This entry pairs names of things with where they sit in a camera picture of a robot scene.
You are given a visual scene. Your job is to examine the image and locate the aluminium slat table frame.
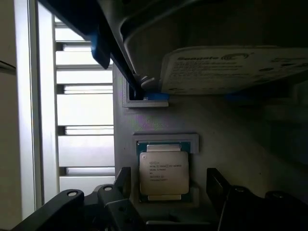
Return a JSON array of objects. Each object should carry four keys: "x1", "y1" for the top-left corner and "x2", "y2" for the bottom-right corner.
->
[{"x1": 13, "y1": 0, "x2": 116, "y2": 218}]

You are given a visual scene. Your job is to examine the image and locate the black disk caddy blue clips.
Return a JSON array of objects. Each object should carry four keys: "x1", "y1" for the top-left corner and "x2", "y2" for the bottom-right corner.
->
[{"x1": 38, "y1": 0, "x2": 169, "y2": 101}]

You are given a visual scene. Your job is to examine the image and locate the grey 3D-printed parts rack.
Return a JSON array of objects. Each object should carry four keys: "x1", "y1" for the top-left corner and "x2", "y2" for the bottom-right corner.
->
[{"x1": 112, "y1": 63, "x2": 308, "y2": 231}]

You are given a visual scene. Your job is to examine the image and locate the Seagate hard disk drive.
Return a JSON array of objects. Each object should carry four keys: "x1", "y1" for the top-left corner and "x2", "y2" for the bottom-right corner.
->
[{"x1": 119, "y1": 0, "x2": 308, "y2": 96}]

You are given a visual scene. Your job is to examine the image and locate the Intel CPU silver lid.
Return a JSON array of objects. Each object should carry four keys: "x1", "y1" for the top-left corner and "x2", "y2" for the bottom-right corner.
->
[{"x1": 136, "y1": 141, "x2": 193, "y2": 203}]

